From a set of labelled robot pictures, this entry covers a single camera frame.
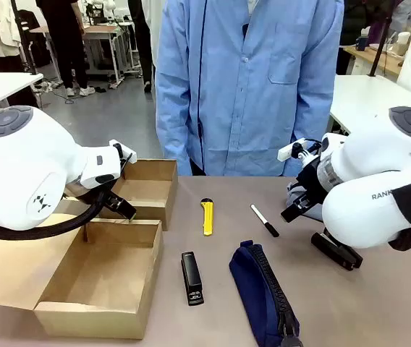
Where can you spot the black stapler with silver base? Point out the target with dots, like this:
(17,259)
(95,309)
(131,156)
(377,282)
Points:
(192,278)

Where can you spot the white marker with black cap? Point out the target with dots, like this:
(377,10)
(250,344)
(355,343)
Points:
(263,219)

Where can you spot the navy zippered pencil case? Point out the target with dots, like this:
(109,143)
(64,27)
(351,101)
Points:
(263,292)

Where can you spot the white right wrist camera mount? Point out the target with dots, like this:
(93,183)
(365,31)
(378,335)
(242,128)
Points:
(288,151)

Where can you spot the background person in dark trousers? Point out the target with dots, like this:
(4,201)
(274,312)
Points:
(142,43)

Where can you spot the background person in black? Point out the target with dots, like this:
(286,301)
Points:
(64,43)

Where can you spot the dark blue mug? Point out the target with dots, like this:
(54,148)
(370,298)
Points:
(362,43)

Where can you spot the white container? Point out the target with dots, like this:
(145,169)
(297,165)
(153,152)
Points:
(403,41)

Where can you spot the person in blue lab coat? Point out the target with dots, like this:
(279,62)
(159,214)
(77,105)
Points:
(245,90)

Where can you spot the background workbench with metal legs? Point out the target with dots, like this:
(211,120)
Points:
(100,36)

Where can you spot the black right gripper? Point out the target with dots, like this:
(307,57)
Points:
(312,180)

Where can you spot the yellow utility knife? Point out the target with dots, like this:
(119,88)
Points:
(208,218)

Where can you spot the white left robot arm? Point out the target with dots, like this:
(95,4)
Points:
(17,170)

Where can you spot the wooden background table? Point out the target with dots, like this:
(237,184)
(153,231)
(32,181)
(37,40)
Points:
(375,58)

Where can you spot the background person in dark jacket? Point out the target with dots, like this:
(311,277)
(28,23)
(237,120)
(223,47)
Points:
(354,21)

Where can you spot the large brown cardboard box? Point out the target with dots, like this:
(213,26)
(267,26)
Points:
(82,274)

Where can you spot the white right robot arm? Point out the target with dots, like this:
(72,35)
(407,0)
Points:
(372,173)

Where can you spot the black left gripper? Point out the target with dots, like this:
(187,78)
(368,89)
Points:
(89,197)

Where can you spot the small brown cardboard box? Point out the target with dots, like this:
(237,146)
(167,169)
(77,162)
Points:
(147,191)

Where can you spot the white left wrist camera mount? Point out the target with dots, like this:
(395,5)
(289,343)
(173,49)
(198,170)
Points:
(124,152)

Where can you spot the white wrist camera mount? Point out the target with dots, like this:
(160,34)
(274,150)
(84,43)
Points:
(288,151)
(124,152)

